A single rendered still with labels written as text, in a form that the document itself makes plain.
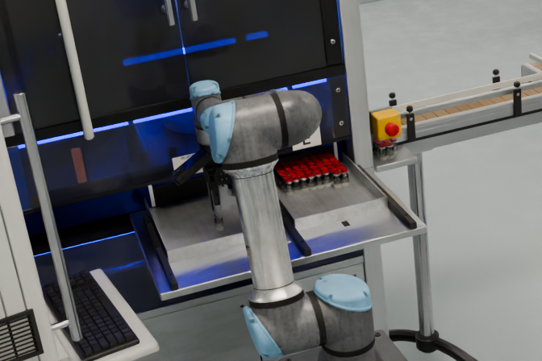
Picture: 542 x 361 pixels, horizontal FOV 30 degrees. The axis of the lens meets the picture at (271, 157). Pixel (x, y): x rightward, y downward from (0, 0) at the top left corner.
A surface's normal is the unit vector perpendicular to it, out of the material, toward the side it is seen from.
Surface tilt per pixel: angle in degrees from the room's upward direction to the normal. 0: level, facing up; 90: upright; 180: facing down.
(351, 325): 90
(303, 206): 0
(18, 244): 90
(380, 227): 0
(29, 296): 90
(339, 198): 0
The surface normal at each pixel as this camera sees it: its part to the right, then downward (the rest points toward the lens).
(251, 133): 0.22, 0.11
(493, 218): -0.12, -0.91
